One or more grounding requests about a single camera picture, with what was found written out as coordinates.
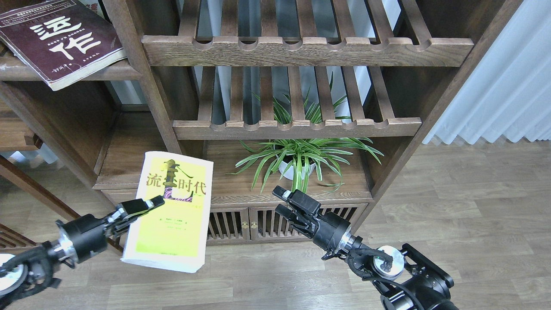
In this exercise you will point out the dark wooden bookshelf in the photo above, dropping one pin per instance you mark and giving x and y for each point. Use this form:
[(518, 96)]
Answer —
[(200, 76)]

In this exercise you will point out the yellow green cover book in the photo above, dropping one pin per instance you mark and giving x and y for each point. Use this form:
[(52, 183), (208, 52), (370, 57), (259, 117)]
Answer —
[(172, 236)]

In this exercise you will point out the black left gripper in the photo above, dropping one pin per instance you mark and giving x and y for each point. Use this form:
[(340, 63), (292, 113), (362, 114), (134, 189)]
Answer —
[(87, 236)]

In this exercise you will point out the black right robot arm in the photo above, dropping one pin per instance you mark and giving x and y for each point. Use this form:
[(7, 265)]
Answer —
[(405, 279)]

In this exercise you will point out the white plant pot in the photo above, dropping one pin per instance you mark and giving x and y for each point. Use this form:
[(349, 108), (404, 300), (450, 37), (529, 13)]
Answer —
[(287, 169)]

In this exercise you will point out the white pleated curtain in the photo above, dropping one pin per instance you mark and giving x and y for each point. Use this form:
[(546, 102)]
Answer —
[(509, 92)]

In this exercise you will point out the dark maroon cover book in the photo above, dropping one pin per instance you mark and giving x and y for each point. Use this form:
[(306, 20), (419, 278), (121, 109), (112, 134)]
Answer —
[(61, 40)]

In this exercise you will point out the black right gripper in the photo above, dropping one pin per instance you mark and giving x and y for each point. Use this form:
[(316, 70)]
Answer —
[(329, 231)]

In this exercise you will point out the green spider plant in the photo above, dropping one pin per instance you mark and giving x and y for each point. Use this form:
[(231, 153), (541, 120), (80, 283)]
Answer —
[(329, 152)]

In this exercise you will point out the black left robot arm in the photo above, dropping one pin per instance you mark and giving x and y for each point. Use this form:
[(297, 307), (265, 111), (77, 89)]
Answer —
[(32, 271)]

